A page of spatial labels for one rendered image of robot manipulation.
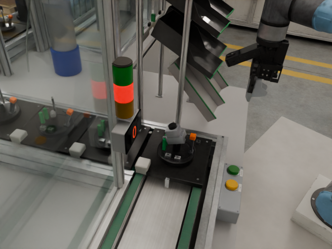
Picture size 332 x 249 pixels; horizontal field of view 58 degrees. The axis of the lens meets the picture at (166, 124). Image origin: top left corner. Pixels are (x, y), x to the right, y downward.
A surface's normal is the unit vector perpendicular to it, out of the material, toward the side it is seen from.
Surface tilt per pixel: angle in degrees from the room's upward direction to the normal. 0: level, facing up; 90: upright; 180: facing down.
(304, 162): 0
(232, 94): 0
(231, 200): 0
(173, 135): 92
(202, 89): 45
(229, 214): 90
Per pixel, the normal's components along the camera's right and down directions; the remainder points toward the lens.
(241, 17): -0.37, 0.57
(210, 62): 0.43, -0.58
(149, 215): 0.05, -0.78
